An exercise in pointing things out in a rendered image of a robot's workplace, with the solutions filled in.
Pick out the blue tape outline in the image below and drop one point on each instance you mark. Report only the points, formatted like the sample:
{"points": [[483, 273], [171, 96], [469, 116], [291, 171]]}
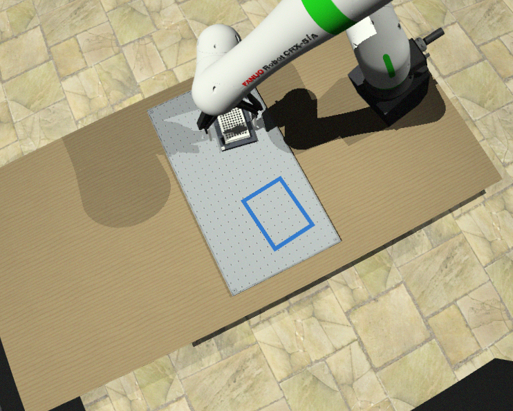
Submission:
{"points": [[311, 224]]}

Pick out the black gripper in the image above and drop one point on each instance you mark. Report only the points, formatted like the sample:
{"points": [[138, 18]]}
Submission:
{"points": [[205, 120]]}

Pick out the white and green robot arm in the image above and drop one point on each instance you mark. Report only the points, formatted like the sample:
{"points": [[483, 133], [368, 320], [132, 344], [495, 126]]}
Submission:
{"points": [[228, 68]]}

